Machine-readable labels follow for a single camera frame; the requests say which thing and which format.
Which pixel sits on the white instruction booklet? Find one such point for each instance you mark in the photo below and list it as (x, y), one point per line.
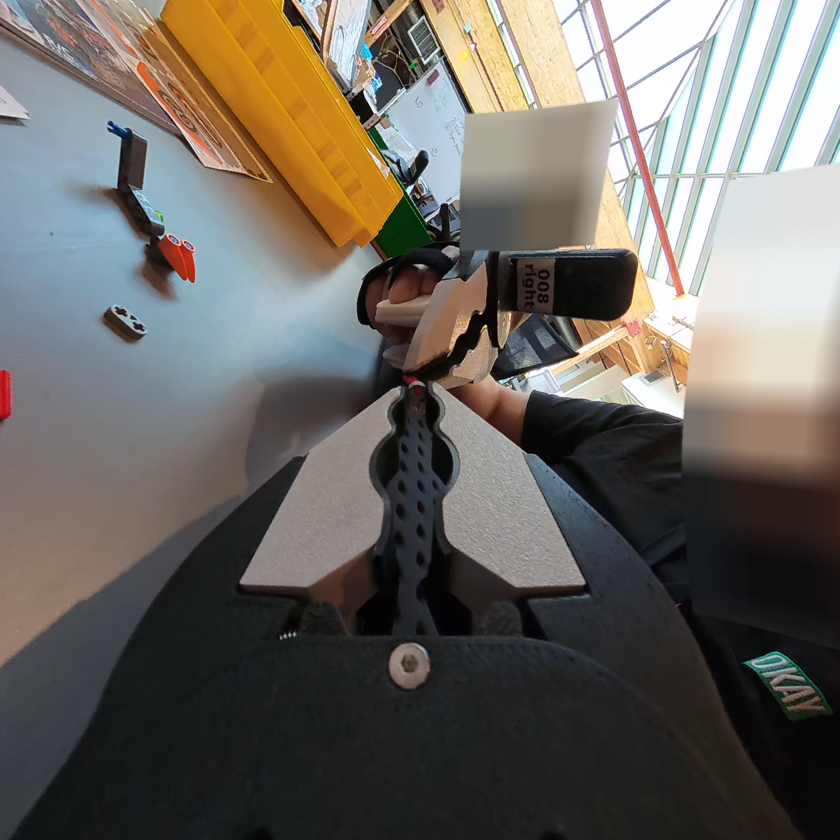
(13, 105)

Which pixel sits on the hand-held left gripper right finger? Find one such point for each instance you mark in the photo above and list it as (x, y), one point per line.
(505, 525)

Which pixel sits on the person's right forearm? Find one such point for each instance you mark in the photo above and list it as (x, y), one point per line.
(492, 413)

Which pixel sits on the yellow plastic bin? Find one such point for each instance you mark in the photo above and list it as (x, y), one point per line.
(282, 111)

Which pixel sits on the green plastic bin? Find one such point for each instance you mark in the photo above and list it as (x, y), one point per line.
(400, 223)

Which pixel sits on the person's right hand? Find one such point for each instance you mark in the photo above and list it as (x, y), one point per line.
(413, 282)

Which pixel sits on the dark grey bent beam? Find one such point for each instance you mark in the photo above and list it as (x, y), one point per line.
(131, 170)

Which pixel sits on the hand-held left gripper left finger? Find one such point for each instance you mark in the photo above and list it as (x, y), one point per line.
(315, 525)

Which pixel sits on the orange cone piece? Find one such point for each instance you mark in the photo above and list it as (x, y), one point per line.
(172, 256)
(189, 262)

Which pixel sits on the orange grey sticker sheet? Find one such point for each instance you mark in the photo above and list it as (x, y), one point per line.
(210, 131)

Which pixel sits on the small blue manual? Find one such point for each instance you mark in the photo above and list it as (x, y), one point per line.
(65, 39)

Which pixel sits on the black perforated panel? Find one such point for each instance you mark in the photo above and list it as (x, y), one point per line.
(413, 492)

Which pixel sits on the black mesh office chair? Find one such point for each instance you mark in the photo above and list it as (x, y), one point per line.
(538, 344)

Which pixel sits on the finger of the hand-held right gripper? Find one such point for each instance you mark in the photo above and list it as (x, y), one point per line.
(446, 321)
(476, 364)

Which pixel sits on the blue axle pin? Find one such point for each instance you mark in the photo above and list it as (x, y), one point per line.
(118, 128)

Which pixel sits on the red ceiling pipe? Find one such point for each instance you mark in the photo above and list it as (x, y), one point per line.
(636, 151)

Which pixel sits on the dark grey double connector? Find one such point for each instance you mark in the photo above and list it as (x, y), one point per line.
(157, 253)

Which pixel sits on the white whiteboard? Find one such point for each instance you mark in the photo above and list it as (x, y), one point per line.
(426, 118)

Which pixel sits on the light grey double connector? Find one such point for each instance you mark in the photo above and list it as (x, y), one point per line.
(124, 323)

